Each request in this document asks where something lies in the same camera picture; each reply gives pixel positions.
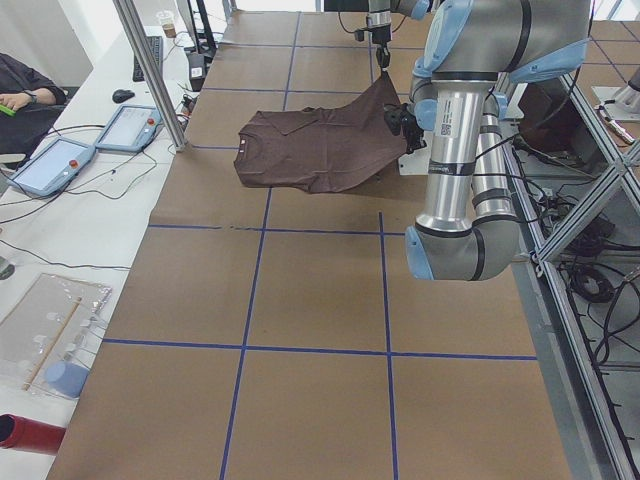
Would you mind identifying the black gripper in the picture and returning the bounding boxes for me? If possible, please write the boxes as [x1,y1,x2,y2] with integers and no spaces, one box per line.
[369,23,392,70]
[400,113,426,154]

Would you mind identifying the brown t-shirt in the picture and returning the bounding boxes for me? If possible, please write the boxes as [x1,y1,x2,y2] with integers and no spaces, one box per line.
[234,72,406,193]

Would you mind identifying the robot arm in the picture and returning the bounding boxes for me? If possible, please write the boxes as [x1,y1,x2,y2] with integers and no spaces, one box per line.
[405,1,591,281]
[366,0,433,70]

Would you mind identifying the black power box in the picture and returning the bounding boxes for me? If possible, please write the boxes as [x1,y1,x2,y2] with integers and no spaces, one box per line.
[187,52,207,92]

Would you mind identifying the drink cup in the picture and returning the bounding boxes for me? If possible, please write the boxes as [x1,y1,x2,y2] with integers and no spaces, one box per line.
[156,10,177,39]

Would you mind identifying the black keyboard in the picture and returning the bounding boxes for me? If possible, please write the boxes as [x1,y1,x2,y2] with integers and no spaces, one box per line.
[132,35,165,83]

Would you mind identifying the far blue teach pendant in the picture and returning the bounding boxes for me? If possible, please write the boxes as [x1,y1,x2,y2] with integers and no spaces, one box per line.
[95,104,162,153]

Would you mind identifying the blue teach pendant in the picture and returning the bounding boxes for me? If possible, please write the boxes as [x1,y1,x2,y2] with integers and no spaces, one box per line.
[95,104,162,153]
[8,137,96,197]

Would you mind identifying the black computer mouse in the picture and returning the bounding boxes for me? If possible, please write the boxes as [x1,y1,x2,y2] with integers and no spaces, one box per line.
[112,89,135,104]

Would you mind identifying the near blue teach pendant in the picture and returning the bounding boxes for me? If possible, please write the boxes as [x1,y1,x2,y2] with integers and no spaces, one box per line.
[8,137,96,197]

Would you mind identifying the seated person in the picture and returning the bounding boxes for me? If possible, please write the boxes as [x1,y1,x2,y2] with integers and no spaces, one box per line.
[1,53,67,155]

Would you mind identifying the clear plastic tray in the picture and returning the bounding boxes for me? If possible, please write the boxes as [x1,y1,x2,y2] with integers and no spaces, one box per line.
[1,274,112,398]

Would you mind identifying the blue plastic cup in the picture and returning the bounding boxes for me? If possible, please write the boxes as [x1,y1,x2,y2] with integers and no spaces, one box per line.
[45,361,89,398]

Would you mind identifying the wooden stick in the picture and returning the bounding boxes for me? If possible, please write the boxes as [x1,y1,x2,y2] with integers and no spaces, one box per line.
[22,297,82,391]

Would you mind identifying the red cylinder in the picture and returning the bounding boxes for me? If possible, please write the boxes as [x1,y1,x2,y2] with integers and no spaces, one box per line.
[1,414,66,455]

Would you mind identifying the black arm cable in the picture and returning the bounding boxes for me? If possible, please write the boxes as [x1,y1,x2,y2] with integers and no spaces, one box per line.
[337,9,407,41]
[449,129,521,177]

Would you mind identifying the aluminium frame rack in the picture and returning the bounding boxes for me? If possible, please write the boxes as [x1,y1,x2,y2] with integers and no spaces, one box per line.
[498,75,639,479]

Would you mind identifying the aluminium frame post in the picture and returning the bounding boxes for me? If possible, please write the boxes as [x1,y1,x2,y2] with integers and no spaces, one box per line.
[113,0,187,152]

